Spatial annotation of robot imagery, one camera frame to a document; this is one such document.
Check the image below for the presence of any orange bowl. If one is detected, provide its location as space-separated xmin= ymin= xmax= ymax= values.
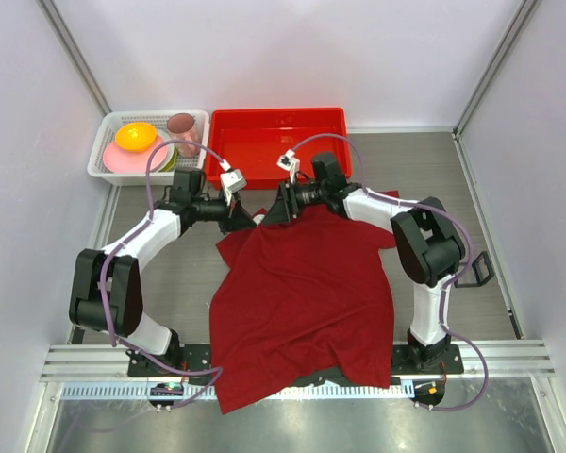
xmin=114 ymin=122 xmax=158 ymax=153

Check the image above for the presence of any pink plate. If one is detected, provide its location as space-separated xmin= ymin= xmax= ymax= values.
xmin=103 ymin=134 xmax=171 ymax=174

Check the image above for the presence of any pink translucent cup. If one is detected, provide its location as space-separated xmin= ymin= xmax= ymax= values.
xmin=167 ymin=113 xmax=201 ymax=158

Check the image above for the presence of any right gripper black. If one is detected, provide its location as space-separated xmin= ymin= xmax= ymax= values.
xmin=264 ymin=176 xmax=329 ymax=224

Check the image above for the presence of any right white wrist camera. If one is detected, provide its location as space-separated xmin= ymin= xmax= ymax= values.
xmin=276 ymin=149 xmax=301 ymax=184

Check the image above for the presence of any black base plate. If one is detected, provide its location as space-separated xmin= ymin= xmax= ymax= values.
xmin=125 ymin=344 xmax=466 ymax=387

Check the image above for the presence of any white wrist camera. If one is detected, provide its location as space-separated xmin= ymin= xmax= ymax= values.
xmin=276 ymin=149 xmax=301 ymax=184
xmin=220 ymin=160 xmax=246 ymax=205

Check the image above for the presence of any white slotted cable duct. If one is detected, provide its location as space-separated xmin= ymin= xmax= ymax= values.
xmin=61 ymin=380 xmax=414 ymax=401

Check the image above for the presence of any white plastic basket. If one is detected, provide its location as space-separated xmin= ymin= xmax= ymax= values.
xmin=87 ymin=109 xmax=206 ymax=186

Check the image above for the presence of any green plate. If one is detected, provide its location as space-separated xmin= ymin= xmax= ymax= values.
xmin=159 ymin=145 xmax=177 ymax=172

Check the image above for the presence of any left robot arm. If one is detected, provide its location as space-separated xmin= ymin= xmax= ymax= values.
xmin=69 ymin=168 xmax=256 ymax=377

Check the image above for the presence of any black card stand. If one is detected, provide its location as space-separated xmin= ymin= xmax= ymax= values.
xmin=454 ymin=250 xmax=495 ymax=289

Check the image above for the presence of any aluminium frame rail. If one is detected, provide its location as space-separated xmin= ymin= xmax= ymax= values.
xmin=40 ymin=340 xmax=556 ymax=382

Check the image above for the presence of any red plastic bin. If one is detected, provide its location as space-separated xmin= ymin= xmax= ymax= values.
xmin=208 ymin=108 xmax=352 ymax=190

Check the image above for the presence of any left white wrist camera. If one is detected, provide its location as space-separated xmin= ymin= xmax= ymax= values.
xmin=220 ymin=160 xmax=246 ymax=205

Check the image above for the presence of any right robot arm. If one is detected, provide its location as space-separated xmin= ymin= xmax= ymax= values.
xmin=263 ymin=150 xmax=466 ymax=373

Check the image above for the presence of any red t-shirt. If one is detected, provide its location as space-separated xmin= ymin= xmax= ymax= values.
xmin=209 ymin=206 xmax=395 ymax=413

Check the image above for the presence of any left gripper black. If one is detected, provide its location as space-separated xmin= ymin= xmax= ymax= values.
xmin=192 ymin=188 xmax=257 ymax=236

